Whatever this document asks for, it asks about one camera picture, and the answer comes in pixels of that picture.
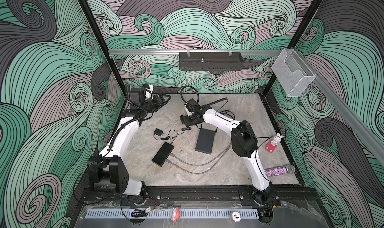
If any pink bunny figurine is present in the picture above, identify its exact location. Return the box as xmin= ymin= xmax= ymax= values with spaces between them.
xmin=265 ymin=133 xmax=284 ymax=153

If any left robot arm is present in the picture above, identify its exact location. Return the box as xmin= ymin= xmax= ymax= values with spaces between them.
xmin=87 ymin=84 xmax=171 ymax=200

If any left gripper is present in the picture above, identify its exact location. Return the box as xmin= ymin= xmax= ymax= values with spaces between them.
xmin=141 ymin=93 xmax=170 ymax=115

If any black perforated wall tray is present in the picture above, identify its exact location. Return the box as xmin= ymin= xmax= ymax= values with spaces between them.
xmin=179 ymin=51 xmax=244 ymax=72

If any pink toy on duct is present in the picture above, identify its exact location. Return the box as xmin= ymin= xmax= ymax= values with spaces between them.
xmin=171 ymin=207 xmax=181 ymax=224

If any white slotted cable duct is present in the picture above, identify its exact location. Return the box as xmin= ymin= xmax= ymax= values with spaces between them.
xmin=85 ymin=208 xmax=259 ymax=220

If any large black network switch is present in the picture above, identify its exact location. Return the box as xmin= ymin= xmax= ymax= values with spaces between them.
xmin=195 ymin=128 xmax=217 ymax=155

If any glittery purple microphone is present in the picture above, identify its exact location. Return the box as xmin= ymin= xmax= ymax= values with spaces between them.
xmin=265 ymin=164 xmax=296 ymax=177

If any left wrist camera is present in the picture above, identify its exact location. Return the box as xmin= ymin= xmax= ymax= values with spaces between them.
xmin=142 ymin=84 xmax=154 ymax=101

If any small black ribbed switch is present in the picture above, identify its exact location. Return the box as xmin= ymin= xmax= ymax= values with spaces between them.
xmin=152 ymin=142 xmax=174 ymax=167

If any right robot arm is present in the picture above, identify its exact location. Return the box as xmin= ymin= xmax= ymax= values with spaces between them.
xmin=180 ymin=85 xmax=278 ymax=206

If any grey ethernet cable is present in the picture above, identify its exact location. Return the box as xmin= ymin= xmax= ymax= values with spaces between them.
xmin=167 ymin=142 xmax=233 ymax=167
xmin=166 ymin=143 xmax=232 ymax=175

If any round white pink object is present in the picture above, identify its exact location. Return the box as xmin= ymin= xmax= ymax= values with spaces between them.
xmin=229 ymin=211 xmax=242 ymax=223

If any clear acrylic wall box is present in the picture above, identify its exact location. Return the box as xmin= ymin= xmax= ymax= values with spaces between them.
xmin=272 ymin=48 xmax=316 ymax=97

